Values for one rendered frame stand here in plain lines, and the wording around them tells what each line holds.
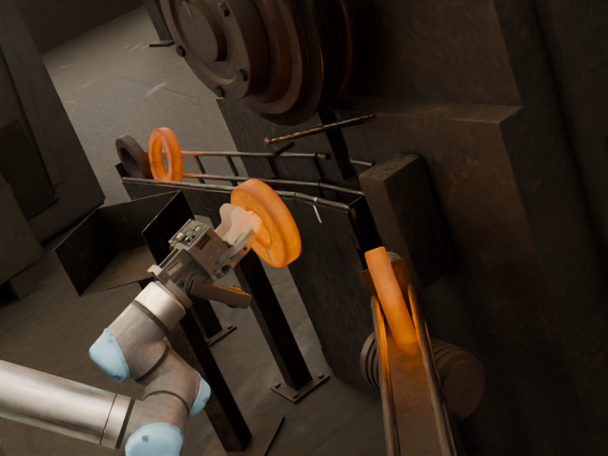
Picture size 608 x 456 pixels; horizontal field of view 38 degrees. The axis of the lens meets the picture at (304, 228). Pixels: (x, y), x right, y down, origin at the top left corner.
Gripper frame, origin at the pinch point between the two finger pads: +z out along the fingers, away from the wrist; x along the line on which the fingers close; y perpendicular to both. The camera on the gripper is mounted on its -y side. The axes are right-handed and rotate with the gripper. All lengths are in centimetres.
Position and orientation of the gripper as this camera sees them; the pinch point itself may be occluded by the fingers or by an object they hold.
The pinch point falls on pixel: (260, 213)
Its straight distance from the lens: 145.8
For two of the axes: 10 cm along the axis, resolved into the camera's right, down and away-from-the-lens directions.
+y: -5.3, -6.7, -5.1
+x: -5.6, -1.8, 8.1
